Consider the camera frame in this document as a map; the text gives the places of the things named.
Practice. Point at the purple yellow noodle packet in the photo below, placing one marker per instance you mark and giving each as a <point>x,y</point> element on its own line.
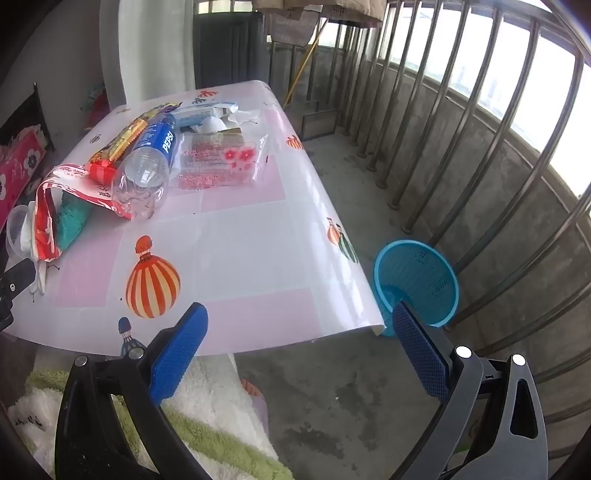
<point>122,136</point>

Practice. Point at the small tan cardboard box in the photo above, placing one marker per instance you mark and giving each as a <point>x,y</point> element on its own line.
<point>231,134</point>

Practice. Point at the red snack wrapper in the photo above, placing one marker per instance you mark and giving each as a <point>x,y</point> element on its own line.
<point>102,171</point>

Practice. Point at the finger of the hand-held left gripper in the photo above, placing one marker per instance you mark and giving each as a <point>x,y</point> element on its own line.
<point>16,284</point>

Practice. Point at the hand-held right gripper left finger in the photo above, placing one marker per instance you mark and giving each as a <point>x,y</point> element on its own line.
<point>178,355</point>

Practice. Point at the printed tablecloth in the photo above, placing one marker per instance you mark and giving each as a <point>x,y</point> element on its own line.
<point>240,249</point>

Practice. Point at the red white bag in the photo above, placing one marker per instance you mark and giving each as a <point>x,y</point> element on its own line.
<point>46,221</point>

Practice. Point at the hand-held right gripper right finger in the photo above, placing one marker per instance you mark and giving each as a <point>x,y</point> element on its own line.
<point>420,350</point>

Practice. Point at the metal railing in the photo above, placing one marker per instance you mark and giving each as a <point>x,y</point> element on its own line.
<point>411,221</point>

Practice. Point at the pink floral cushion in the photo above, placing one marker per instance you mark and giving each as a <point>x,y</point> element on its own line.
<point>18,170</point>

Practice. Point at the blue plastic basket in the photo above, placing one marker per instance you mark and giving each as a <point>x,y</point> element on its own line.
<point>429,277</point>

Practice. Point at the green white fluffy blanket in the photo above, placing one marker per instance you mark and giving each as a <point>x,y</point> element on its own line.
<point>217,401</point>

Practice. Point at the green plastic bag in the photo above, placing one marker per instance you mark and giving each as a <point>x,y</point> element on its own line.
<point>71,219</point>

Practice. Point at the white tissue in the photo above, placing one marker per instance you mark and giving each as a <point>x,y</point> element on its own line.
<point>214,123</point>

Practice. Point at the clear plastic cup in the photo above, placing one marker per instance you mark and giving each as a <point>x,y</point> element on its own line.
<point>18,230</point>

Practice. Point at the clear bag red flower print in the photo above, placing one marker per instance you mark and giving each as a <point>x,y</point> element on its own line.
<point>217,159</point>

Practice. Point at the dark grey cabinet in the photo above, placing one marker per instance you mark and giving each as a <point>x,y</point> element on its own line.
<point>226,50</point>

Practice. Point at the blue white carton box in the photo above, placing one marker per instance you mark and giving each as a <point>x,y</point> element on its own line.
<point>198,112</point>

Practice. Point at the clear plastic bottle blue label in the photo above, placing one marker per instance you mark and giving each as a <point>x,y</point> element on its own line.
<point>143,170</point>

